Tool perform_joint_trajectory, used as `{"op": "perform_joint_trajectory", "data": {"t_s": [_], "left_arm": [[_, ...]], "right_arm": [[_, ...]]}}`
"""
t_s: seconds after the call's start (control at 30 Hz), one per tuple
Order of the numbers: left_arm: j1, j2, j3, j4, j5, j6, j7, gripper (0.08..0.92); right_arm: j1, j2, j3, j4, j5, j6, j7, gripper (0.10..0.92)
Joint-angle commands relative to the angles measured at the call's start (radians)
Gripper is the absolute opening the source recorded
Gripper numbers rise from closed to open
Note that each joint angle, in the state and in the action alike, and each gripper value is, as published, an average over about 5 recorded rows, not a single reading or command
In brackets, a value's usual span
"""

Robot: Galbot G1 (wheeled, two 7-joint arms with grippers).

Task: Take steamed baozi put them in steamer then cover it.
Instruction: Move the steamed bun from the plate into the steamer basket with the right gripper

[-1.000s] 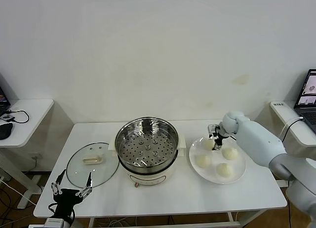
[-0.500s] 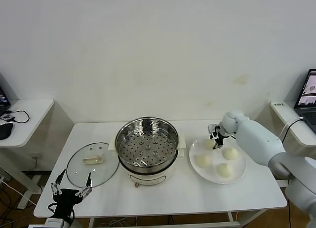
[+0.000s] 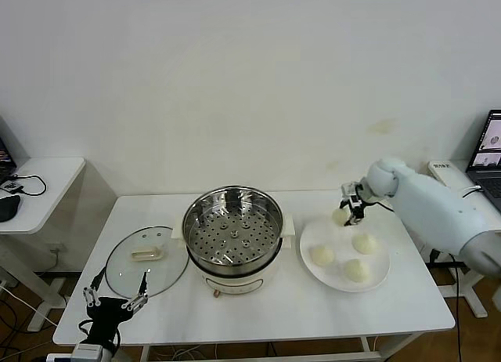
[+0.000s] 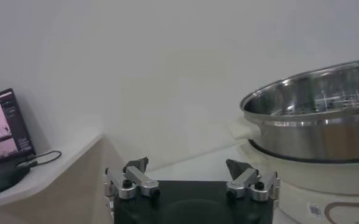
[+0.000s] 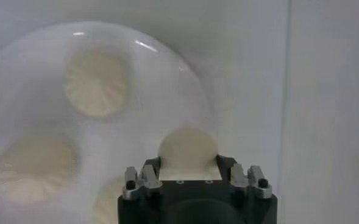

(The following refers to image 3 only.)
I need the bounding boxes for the white side desk with label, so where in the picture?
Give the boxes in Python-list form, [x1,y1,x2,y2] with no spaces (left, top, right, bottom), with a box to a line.
[426,160,501,320]

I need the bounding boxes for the black cable with dongle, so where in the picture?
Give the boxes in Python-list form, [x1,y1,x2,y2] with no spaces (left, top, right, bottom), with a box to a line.
[428,185,483,331]

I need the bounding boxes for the black open laptop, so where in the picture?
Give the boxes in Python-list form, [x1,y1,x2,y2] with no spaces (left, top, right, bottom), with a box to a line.
[0,117,19,186]

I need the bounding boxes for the white electric cooker base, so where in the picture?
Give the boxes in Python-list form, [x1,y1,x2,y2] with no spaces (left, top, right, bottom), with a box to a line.
[171,215,295,300]

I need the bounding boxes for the thin black looped cable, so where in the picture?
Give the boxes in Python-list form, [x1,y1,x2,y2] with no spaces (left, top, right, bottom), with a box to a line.
[11,175,48,197]

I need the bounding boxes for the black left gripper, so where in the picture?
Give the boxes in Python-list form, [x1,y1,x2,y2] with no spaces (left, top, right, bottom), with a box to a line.
[81,268,150,344]

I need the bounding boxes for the glass lid with cream handle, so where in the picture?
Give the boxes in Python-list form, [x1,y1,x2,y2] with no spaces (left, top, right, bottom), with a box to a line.
[104,225,190,300]

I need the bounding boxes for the grey open laptop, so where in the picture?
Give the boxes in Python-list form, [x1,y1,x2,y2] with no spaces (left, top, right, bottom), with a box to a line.
[465,110,501,213]

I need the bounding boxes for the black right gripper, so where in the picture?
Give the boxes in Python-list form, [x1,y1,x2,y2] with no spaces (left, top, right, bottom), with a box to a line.
[339,186,373,226]

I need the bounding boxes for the black computer mouse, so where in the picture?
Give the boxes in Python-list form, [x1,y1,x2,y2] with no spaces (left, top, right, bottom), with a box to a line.
[0,194,23,223]

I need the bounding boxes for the stainless steel steamer basket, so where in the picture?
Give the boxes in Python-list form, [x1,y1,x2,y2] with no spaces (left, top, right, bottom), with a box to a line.
[182,185,284,270]

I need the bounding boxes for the white round plate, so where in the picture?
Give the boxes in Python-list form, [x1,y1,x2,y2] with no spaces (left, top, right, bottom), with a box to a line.
[299,215,391,294]

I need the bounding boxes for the white metal table frame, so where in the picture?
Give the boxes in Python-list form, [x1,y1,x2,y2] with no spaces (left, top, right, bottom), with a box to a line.
[93,332,416,362]

